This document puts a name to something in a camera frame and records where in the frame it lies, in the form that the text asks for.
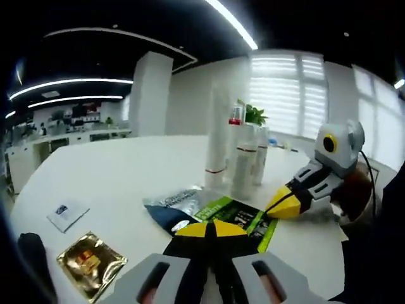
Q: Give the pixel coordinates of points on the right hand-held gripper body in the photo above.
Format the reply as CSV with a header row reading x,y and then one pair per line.
x,y
345,152

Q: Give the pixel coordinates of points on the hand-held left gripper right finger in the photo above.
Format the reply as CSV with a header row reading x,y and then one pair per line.
x,y
297,291

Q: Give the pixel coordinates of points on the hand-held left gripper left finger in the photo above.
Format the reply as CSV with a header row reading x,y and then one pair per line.
x,y
121,293

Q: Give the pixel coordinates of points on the gold skincare sachet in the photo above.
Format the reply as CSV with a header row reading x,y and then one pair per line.
x,y
88,263

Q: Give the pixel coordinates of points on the white skincare bottle clear cap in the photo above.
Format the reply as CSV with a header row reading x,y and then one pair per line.
x,y
261,164
242,171

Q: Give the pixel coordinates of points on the green black skincare sachet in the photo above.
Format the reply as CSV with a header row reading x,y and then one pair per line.
x,y
253,218

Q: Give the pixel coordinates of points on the white skincare bottle red collar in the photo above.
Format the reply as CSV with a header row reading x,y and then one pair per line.
x,y
235,121

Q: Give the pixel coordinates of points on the white skincare tube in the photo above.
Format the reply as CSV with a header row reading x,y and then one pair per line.
x,y
215,158

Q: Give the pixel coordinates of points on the small white skincare sachet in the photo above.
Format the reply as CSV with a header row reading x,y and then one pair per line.
x,y
68,215

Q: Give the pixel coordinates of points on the silver blue skincare sachet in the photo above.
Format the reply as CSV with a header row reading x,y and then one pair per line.
x,y
171,206

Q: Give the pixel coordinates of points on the person's right hand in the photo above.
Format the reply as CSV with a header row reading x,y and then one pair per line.
x,y
357,196

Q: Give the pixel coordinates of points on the white window blinds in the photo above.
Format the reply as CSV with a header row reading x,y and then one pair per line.
x,y
284,95
379,120

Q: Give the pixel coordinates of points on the green potted plant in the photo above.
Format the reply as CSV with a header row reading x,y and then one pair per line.
x,y
256,114

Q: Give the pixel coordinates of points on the operator in dark shirt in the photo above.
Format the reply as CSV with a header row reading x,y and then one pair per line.
x,y
379,253

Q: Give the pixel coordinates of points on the black computer mouse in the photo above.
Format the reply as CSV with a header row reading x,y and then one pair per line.
x,y
30,250

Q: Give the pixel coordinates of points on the white cabinet row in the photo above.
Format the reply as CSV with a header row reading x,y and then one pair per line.
x,y
79,136

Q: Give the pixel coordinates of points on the long ceiling light strip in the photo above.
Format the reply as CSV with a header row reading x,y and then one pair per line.
x,y
69,82
76,99
234,25

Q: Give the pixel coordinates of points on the white building pillar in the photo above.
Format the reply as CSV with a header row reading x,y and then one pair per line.
x,y
152,95

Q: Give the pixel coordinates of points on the curved ceiling rail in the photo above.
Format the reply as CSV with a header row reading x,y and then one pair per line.
x,y
126,34

